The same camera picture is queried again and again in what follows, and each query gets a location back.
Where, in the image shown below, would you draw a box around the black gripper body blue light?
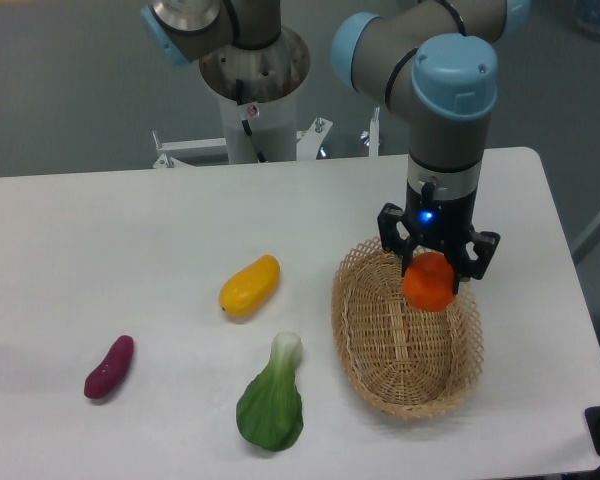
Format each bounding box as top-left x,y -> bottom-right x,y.
403,177 -> 477,253

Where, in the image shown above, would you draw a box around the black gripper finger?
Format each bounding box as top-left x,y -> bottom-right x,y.
377,203 -> 420,277
447,229 -> 501,295

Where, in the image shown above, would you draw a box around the orange fruit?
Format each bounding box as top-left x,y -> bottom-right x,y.
402,252 -> 455,312

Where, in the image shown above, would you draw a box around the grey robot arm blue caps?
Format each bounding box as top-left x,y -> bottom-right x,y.
141,1 -> 530,283

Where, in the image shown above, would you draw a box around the woven wicker basket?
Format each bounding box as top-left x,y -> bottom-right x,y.
331,237 -> 484,420

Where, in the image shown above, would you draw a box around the yellow mango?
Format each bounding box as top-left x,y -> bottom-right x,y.
218,255 -> 281,320

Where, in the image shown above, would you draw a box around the green bok choy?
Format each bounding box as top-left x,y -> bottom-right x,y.
236,332 -> 304,452

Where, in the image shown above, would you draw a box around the purple sweet potato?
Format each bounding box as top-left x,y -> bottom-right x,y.
83,335 -> 135,400

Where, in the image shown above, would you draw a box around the white metal frame right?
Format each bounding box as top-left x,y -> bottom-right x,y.
570,210 -> 600,265

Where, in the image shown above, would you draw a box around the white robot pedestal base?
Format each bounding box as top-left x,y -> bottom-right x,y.
151,27 -> 384,170

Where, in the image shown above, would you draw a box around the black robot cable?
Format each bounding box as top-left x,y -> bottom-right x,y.
235,78 -> 268,164

